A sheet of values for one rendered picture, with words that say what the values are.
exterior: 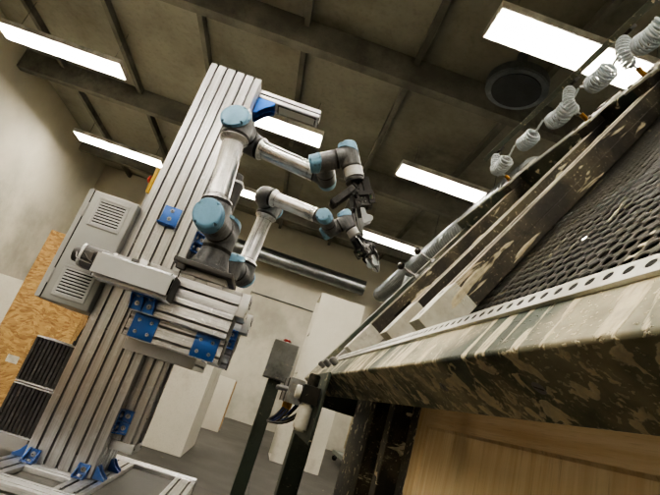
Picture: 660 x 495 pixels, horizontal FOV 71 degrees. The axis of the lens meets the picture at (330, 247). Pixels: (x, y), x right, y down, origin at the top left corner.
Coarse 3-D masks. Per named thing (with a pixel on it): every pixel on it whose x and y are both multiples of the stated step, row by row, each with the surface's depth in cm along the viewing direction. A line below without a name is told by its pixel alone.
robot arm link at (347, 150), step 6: (342, 144) 174; (348, 144) 174; (354, 144) 174; (342, 150) 173; (348, 150) 173; (354, 150) 173; (342, 156) 173; (348, 156) 172; (354, 156) 172; (342, 162) 174; (348, 162) 172; (354, 162) 172; (360, 162) 175; (342, 168) 175
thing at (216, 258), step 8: (200, 248) 177; (208, 248) 175; (216, 248) 176; (224, 248) 177; (200, 256) 173; (208, 256) 173; (216, 256) 174; (224, 256) 177; (208, 264) 172; (216, 264) 173; (224, 264) 176
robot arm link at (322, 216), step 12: (264, 192) 238; (276, 192) 238; (264, 204) 242; (276, 204) 237; (288, 204) 234; (300, 204) 232; (300, 216) 234; (312, 216) 228; (324, 216) 224; (324, 228) 231
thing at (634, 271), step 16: (656, 256) 40; (608, 272) 46; (624, 272) 43; (640, 272) 40; (656, 272) 39; (560, 288) 52; (576, 288) 49; (592, 288) 45; (608, 288) 44; (512, 304) 61; (528, 304) 56; (544, 304) 53; (464, 320) 74; (480, 320) 67; (400, 336) 109; (416, 336) 93; (352, 352) 157; (368, 352) 128
